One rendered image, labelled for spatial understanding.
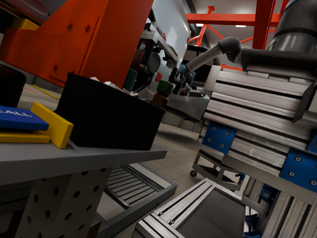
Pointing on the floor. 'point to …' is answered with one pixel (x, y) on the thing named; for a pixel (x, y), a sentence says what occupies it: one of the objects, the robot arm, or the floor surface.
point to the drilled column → (63, 205)
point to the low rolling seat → (221, 179)
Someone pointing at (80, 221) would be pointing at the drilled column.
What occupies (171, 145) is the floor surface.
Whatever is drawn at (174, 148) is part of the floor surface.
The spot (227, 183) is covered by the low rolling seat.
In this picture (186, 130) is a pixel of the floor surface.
